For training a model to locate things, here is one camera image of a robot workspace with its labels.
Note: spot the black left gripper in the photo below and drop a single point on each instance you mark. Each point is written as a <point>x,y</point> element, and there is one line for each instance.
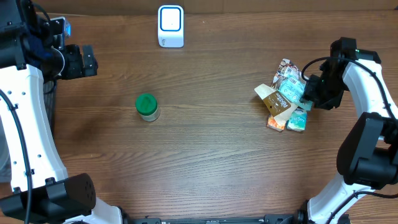
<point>79,69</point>

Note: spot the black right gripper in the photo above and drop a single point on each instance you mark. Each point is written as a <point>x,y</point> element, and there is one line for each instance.
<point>311,94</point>

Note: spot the teal snack packet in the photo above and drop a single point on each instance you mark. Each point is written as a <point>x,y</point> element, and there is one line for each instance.
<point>293,90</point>

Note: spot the teal tissue pack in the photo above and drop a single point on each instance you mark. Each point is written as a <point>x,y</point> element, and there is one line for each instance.
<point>298,120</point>

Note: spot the beige brown snack pouch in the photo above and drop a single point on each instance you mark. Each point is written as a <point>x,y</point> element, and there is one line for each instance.
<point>278,105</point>

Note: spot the orange snack pack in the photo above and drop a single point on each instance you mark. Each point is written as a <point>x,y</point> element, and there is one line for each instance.
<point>273,124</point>

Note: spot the green lid jar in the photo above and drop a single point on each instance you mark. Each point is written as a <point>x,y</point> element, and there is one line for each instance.
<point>147,107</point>

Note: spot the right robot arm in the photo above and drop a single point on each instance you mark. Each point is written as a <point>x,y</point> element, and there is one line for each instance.
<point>367,159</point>

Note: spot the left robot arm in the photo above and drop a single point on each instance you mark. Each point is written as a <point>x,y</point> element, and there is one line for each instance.
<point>34,52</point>

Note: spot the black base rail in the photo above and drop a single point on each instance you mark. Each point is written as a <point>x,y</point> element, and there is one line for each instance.
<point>267,219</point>

